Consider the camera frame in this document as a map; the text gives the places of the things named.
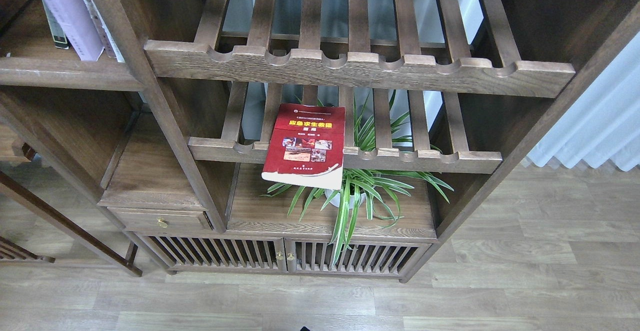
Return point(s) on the white curtain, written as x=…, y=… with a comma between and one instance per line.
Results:
x=603, y=125

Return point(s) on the wooden furniture at left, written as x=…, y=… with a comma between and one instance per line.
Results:
x=13, y=254

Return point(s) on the green spider plant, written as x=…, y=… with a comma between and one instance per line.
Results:
x=359, y=186

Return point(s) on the white book upright on shelf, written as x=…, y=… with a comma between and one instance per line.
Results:
x=109, y=44

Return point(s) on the red cover book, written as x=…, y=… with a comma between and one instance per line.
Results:
x=306, y=147

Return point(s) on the dark wooden bookshelf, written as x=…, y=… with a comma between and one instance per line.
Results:
x=461, y=89

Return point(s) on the white and purple book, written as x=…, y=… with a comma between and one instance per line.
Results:
x=77, y=24

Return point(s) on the brass drawer knob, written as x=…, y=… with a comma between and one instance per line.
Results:
x=162, y=223

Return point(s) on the yellow and black book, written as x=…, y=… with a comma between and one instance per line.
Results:
x=57, y=33

